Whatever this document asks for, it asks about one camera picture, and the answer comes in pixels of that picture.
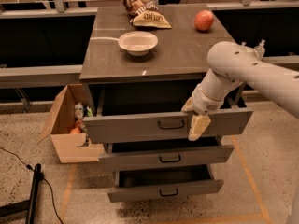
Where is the white bowl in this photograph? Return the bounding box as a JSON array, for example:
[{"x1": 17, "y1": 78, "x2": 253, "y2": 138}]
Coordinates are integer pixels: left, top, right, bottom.
[{"x1": 118, "y1": 31, "x2": 158, "y2": 56}]

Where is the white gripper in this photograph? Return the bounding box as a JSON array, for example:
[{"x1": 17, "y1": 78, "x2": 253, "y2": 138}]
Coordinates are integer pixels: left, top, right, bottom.
[{"x1": 181, "y1": 84, "x2": 224, "y2": 141}]

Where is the brown chip bag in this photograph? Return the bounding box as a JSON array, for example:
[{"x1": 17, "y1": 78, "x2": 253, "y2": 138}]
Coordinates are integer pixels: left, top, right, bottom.
[{"x1": 122, "y1": 0, "x2": 171, "y2": 29}]

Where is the orange fruit in box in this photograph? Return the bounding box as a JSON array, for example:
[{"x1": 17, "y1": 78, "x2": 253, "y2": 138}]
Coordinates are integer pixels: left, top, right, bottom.
[{"x1": 70, "y1": 128, "x2": 81, "y2": 134}]

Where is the grey bottom drawer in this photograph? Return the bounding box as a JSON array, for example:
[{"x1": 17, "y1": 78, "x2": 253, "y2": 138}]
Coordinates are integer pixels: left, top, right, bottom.
[{"x1": 107, "y1": 164, "x2": 223, "y2": 203}]

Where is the green packet in box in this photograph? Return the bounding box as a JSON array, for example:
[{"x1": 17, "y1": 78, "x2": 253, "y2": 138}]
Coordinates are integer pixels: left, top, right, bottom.
[{"x1": 86, "y1": 106, "x2": 93, "y2": 117}]

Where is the grey drawer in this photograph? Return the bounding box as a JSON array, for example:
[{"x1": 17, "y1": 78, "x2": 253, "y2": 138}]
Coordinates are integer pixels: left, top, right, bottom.
[
  {"x1": 99, "y1": 137, "x2": 234, "y2": 172},
  {"x1": 107, "y1": 164, "x2": 223, "y2": 203},
  {"x1": 84, "y1": 88, "x2": 252, "y2": 144}
]

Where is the cardboard box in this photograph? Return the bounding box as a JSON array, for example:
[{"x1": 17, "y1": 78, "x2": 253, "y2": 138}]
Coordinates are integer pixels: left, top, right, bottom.
[{"x1": 38, "y1": 84, "x2": 104, "y2": 163}]

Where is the grey drawer cabinet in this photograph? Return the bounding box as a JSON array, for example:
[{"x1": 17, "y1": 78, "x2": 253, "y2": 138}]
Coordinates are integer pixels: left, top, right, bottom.
[{"x1": 79, "y1": 3, "x2": 257, "y2": 147}]

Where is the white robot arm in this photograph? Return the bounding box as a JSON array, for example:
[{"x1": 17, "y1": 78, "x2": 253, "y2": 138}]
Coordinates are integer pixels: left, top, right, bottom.
[{"x1": 182, "y1": 41, "x2": 299, "y2": 141}]

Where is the black cable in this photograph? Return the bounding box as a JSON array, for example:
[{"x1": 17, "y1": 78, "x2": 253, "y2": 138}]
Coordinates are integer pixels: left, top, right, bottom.
[{"x1": 0, "y1": 146, "x2": 64, "y2": 224}]

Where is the grey top drawer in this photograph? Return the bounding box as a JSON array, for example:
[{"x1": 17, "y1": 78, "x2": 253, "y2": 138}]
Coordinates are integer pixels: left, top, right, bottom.
[{"x1": 84, "y1": 88, "x2": 252, "y2": 144}]

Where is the grey middle drawer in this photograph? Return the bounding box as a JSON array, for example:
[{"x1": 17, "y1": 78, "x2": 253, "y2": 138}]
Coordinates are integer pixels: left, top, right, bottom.
[{"x1": 99, "y1": 137, "x2": 234, "y2": 172}]

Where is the black stand leg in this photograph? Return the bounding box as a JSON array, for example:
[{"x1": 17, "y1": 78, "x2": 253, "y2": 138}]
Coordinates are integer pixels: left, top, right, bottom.
[{"x1": 0, "y1": 163, "x2": 43, "y2": 224}]

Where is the red apple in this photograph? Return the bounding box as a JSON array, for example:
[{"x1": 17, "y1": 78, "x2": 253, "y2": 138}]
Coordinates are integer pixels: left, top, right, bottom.
[{"x1": 194, "y1": 10, "x2": 214, "y2": 31}]

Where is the white packet in box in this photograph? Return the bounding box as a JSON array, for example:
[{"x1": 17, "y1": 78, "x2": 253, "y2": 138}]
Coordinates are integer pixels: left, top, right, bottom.
[{"x1": 74, "y1": 103, "x2": 84, "y2": 120}]

